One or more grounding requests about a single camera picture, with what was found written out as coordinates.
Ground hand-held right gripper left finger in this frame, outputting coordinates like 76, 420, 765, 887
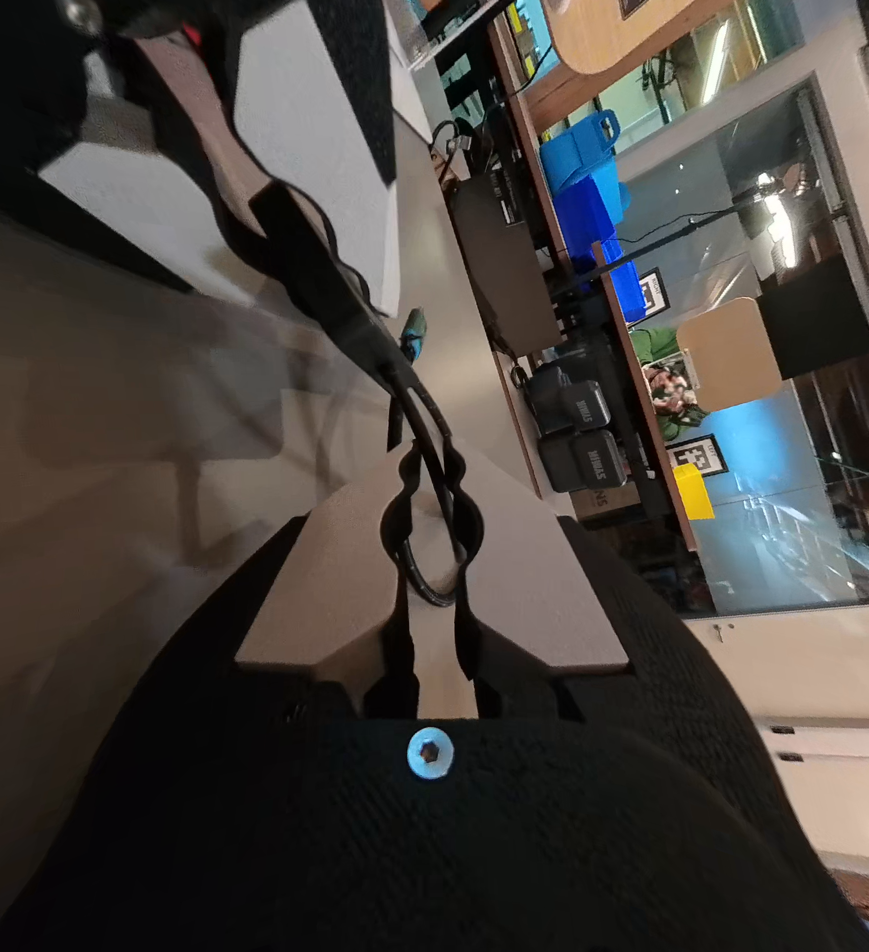
233, 440, 426, 696

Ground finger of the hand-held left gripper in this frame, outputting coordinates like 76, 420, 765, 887
232, 0, 403, 317
36, 36, 275, 307

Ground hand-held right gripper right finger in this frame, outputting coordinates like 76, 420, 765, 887
440, 437, 629, 700

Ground grey port hub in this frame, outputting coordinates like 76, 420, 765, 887
250, 180, 414, 367

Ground thin black hub cable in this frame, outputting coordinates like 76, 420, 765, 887
384, 360, 474, 608

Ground printed cardboard box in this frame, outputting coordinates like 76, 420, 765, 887
570, 485, 637, 523

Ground black equipment case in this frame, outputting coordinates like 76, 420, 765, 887
451, 173, 563, 357

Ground stack of blue bins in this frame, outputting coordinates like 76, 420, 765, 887
538, 109, 645, 326

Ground beige board with white rim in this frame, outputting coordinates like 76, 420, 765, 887
540, 0, 739, 77

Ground black monitor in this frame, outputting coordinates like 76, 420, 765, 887
758, 253, 869, 382

